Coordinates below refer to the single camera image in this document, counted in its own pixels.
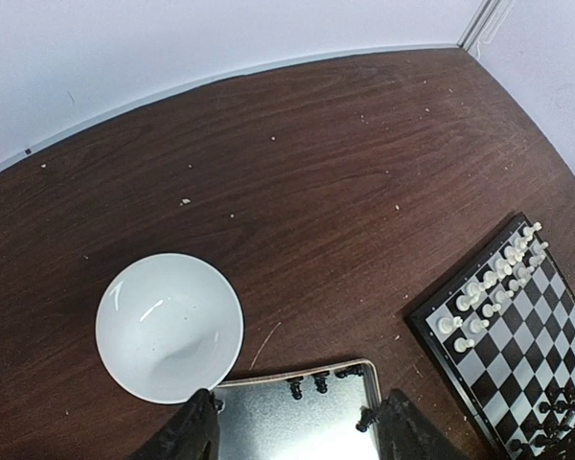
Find black grey chessboard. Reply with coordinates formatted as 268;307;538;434
406;214;575;459

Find wooden rimmed black tray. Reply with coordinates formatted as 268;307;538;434
214;358;381;459

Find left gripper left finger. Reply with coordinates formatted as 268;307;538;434
126;389;220;460

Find right aluminium frame post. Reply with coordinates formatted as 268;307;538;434
457;0;516;57

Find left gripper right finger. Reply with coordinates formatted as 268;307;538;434
376;389;465;460

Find white ceramic bowl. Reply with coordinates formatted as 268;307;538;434
95;253;244;404

